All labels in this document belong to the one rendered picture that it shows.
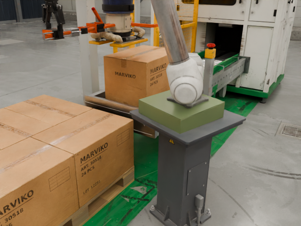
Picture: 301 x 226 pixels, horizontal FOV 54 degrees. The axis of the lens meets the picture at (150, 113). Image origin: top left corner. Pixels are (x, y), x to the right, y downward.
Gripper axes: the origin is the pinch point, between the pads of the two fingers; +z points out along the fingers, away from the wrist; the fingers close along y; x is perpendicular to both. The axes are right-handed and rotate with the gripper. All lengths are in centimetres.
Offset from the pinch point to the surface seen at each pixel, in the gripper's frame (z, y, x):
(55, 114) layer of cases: 66, 36, -23
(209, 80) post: 46, -53, -110
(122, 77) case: 40, 0, -61
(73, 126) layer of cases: 66, 9, -15
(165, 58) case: 28, -21, -90
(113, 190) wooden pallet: 118, -15, -26
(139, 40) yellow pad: 11, -12, -66
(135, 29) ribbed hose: 6, -3, -76
